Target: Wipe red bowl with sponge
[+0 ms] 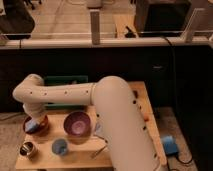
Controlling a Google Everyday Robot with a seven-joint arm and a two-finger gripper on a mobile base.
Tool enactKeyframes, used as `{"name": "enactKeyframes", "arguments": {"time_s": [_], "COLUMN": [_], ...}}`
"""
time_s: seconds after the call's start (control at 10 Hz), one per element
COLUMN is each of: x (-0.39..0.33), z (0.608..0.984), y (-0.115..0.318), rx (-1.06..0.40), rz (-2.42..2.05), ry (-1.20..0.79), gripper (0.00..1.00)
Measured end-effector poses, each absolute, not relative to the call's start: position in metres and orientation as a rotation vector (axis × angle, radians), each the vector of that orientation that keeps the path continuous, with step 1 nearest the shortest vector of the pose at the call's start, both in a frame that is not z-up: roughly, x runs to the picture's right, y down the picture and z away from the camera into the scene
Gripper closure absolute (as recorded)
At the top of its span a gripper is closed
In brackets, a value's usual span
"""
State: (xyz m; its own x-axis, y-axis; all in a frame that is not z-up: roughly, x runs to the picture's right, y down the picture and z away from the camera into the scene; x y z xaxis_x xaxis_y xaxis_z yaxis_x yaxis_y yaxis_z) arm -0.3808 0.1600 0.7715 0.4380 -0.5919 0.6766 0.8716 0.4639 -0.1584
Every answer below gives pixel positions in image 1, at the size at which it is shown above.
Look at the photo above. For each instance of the red bowl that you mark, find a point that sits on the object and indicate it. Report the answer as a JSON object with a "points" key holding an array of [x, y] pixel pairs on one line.
{"points": [[43, 125]]}

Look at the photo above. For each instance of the blue sponge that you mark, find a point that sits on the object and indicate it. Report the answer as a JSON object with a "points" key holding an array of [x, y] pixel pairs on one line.
{"points": [[31, 125]]}

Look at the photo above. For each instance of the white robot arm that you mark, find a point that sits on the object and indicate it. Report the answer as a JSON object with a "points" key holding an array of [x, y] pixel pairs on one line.
{"points": [[130, 145]]}

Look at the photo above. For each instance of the purple bowl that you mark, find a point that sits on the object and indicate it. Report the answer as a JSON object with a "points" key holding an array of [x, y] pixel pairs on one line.
{"points": [[77, 124]]}

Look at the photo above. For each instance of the green plastic bin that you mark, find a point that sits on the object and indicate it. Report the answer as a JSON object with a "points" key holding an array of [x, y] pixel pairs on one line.
{"points": [[64, 80]]}

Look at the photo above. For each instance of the grey blue cloth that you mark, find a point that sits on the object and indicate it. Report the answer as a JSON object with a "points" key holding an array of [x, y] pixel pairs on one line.
{"points": [[98, 127]]}

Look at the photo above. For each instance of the blue cup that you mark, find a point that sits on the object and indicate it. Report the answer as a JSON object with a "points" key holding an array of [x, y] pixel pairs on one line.
{"points": [[60, 147]]}

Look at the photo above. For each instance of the black box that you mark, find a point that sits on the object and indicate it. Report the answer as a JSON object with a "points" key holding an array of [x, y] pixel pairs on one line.
{"points": [[160, 15]]}

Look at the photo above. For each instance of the small metal cup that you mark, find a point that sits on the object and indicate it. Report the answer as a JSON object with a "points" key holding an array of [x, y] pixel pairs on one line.
{"points": [[27, 149]]}

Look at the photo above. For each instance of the black office chair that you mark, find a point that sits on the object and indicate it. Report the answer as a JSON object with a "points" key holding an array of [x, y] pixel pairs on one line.
{"points": [[17, 23]]}

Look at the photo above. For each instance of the white horizontal rail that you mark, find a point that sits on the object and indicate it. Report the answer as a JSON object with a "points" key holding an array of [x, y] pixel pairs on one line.
{"points": [[83, 43]]}

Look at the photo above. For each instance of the grey vertical post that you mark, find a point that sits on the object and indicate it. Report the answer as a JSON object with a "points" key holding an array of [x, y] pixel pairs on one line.
{"points": [[95, 27]]}

